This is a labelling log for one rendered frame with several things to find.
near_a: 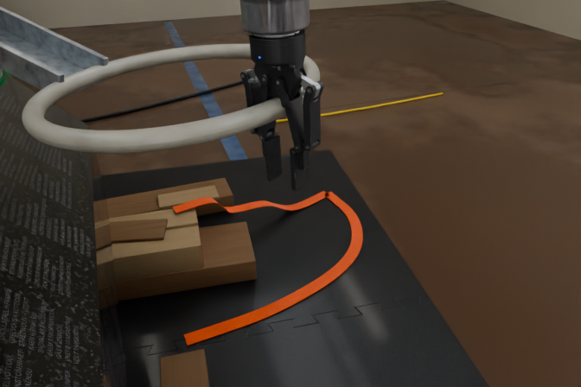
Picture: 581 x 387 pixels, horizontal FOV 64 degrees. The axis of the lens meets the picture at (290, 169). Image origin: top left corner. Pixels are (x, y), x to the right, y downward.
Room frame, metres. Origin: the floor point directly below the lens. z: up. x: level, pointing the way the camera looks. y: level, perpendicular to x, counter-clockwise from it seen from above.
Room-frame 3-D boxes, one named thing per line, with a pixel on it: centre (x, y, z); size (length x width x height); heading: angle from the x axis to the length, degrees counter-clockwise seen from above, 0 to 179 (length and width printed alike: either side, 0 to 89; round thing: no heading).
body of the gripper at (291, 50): (0.62, 0.02, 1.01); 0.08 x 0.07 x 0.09; 51
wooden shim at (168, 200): (1.66, 0.44, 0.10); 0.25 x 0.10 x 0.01; 109
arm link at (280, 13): (0.62, 0.02, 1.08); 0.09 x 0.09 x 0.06
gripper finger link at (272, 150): (0.64, 0.03, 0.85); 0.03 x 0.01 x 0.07; 141
